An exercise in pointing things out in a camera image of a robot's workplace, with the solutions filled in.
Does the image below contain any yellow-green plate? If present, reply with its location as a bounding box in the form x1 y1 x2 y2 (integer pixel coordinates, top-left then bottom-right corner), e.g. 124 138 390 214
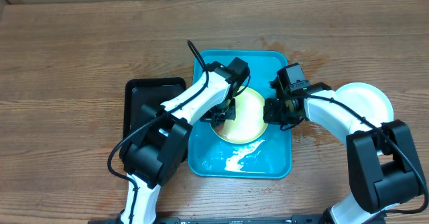
210 88 267 144

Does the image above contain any light blue plate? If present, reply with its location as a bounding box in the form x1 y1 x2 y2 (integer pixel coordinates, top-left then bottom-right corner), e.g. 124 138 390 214
336 82 394 127

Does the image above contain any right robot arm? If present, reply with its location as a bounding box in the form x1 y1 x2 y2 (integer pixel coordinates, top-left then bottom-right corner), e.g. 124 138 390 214
263 82 428 223

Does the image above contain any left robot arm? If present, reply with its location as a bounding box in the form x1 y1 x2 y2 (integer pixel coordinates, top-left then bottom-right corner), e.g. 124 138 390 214
112 60 250 223

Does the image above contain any teal plastic tray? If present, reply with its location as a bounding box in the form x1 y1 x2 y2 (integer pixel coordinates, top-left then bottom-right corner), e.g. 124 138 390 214
188 50 292 178

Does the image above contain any black plastic tray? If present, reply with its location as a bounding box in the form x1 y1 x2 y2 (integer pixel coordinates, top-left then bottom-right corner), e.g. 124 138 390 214
123 77 186 139

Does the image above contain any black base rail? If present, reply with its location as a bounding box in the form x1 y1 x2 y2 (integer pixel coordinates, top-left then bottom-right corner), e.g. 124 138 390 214
87 213 336 224

